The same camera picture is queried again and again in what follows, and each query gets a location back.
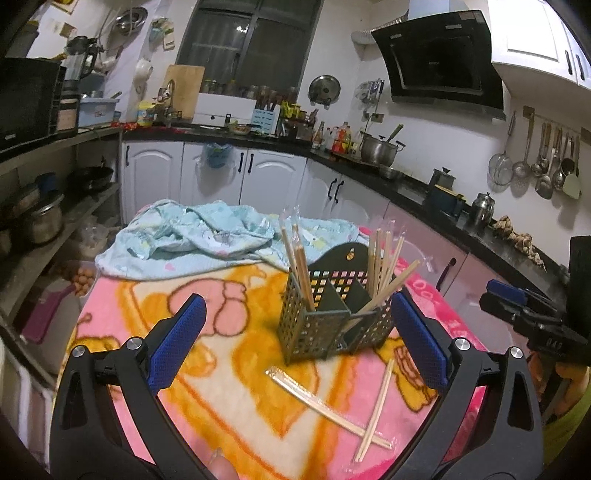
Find chopstick pair bottom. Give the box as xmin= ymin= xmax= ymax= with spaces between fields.
xmin=353 ymin=358 xmax=394 ymax=463

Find chopstick pair crossing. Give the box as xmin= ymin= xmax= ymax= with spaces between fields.
xmin=266 ymin=366 xmax=367 ymax=438

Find dark green utensil basket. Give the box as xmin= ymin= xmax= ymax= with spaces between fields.
xmin=277 ymin=243 xmax=394 ymax=365

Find chopstick pair long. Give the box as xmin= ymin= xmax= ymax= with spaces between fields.
xmin=367 ymin=228 xmax=383 ymax=297

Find white kitchen base cabinets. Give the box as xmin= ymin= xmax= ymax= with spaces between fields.
xmin=119 ymin=138 xmax=569 ymax=324

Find dark kitchen window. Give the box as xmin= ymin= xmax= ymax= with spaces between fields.
xmin=176 ymin=0 xmax=322 ymax=94

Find pink cartoon bear blanket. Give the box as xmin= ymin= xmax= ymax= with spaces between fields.
xmin=68 ymin=225 xmax=491 ymax=480

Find steel kettle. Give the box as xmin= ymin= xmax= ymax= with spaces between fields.
xmin=470 ymin=192 xmax=495 ymax=226

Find hanging steel ladle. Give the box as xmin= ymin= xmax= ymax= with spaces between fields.
xmin=513 ymin=114 xmax=535 ymax=180

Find hanging strainer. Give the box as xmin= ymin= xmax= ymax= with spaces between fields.
xmin=488 ymin=112 xmax=516 ymax=187

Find light blue cloth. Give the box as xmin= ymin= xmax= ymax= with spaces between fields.
xmin=95 ymin=199 xmax=368 ymax=281

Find steel cooking pot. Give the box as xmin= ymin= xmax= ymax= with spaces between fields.
xmin=361 ymin=134 xmax=406 ymax=166

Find black range hood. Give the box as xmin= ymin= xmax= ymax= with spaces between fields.
xmin=372 ymin=10 xmax=506 ymax=120

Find blue plastic storage box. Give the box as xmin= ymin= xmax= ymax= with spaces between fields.
xmin=78 ymin=97 xmax=118 ymax=128

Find blue knife block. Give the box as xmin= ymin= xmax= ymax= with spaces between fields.
xmin=250 ymin=105 xmax=280 ymax=135

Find hanging pot lid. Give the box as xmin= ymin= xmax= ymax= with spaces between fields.
xmin=308 ymin=75 xmax=342 ymax=107

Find black microwave oven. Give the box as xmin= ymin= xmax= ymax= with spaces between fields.
xmin=1 ymin=57 xmax=64 ymax=150

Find wooden cutting board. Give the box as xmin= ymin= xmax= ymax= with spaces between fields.
xmin=162 ymin=64 xmax=205 ymax=121

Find blender jug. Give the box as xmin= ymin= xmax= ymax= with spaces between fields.
xmin=63 ymin=36 xmax=100 ymax=93

